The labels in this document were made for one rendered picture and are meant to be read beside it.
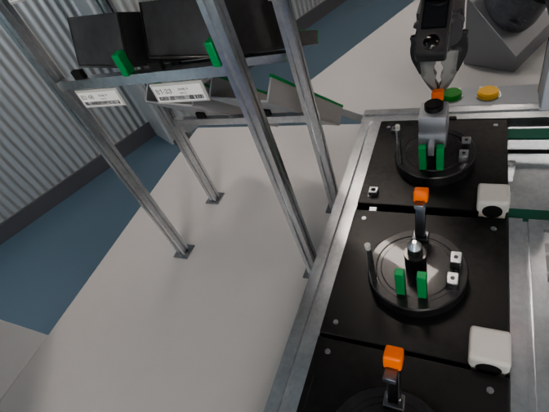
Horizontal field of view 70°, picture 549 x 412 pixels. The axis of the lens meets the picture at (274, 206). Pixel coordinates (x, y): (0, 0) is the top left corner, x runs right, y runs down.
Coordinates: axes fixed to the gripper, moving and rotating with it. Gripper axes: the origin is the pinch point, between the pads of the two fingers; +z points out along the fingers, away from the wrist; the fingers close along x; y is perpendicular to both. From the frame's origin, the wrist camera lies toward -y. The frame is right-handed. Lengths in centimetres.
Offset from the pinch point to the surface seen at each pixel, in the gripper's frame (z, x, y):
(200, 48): -25.1, 26.7, -25.7
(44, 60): -28, 52, -29
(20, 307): 107, 216, -30
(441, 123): -0.7, -1.4, -11.0
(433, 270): 7.5, -2.4, -34.1
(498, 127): 9.6, -10.5, 0.7
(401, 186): 9.5, 4.8, -15.9
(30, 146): 63, 255, 57
